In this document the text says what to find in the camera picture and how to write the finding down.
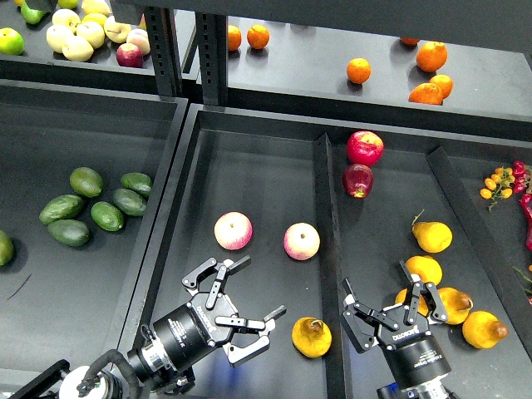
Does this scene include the green avocado centre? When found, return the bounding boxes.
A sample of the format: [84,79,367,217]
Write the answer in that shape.
[91,201,125,232]

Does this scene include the green avocado top left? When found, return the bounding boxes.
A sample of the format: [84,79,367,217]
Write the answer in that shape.
[69,167,104,198]

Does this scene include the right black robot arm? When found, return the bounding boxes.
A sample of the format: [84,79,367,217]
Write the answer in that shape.
[340,261,456,398]

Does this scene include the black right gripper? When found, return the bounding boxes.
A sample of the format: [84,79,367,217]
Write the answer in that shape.
[341,260,451,389]

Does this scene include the pink apple right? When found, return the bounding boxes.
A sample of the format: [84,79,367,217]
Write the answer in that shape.
[283,223,320,261]

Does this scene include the red chili peppers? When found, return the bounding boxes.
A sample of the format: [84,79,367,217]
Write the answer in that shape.
[513,160,532,250]

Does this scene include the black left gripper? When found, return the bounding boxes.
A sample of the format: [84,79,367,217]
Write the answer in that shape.
[151,254,288,371]

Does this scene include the large orange top right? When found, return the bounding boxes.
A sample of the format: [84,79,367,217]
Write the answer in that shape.
[416,41,448,72]

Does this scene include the black middle tray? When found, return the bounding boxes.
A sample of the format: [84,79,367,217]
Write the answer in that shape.
[120,106,531,398]

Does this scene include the orange centre shelf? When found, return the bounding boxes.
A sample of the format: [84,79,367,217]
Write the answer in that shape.
[346,58,372,84]

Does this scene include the orange cherry tomato vine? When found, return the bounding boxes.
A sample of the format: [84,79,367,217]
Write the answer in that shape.
[479,167,515,211]

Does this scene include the black tray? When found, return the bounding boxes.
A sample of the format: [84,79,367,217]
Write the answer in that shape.
[120,106,531,398]
[1,79,188,398]

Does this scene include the black shelf post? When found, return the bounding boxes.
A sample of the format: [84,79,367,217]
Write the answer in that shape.
[144,7,183,97]
[195,12,229,106]

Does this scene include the orange behind post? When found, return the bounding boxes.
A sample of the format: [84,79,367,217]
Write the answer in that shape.
[227,25,242,52]

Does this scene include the yellow pear lower left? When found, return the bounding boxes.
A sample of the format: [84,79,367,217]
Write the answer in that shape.
[395,288,429,316]

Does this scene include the orange top middle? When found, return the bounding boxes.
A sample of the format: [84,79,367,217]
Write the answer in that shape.
[247,24,270,50]

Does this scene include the yellow pear lower middle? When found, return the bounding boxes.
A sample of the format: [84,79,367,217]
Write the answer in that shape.
[438,287,473,325]

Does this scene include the pink apple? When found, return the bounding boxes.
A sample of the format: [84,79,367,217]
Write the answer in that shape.
[214,211,253,250]
[283,223,320,261]

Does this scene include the black right shelf post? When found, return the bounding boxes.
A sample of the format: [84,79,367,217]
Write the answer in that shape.
[195,12,229,106]

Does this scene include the pink peach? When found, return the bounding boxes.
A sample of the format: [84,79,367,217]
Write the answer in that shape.
[126,28,150,57]

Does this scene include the orange under shelf edge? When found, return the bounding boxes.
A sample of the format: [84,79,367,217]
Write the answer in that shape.
[400,37,420,47]

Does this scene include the pink apple left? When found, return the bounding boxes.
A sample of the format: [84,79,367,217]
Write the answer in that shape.
[214,211,253,250]

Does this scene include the black left shelf post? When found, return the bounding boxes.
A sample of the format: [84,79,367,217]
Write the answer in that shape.
[144,7,183,97]

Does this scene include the green avocado top right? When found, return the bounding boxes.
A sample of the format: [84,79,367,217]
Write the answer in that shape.
[121,172,153,198]

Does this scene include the orange front right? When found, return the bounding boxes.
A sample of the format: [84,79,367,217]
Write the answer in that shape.
[408,82,443,105]

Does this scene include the yellow pear lower right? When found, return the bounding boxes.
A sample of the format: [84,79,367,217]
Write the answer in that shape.
[462,311,509,349]

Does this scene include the dark red apple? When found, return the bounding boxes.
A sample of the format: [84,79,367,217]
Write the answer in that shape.
[342,164,373,199]

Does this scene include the green avocado bottom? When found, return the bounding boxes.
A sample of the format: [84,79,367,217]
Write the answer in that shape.
[47,219,91,247]

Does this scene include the green avocado at edge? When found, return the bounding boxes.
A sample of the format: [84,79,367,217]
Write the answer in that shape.
[0,230,14,266]

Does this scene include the black left tray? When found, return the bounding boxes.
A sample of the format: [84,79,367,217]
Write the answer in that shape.
[1,79,188,398]

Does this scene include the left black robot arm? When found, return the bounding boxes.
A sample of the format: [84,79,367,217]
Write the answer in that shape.
[11,256,286,398]

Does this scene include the bright red apple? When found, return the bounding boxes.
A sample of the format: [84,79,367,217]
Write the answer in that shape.
[346,131,384,167]

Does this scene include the red apple on shelf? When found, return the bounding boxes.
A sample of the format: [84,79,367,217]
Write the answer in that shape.
[116,42,144,68]

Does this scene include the stray yellow pear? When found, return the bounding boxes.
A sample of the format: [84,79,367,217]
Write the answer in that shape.
[292,317,333,358]

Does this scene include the orange right small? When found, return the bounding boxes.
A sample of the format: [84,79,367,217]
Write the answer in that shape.
[429,74,454,99]

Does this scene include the green avocado middle right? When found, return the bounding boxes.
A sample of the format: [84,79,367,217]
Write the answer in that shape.
[112,188,146,217]

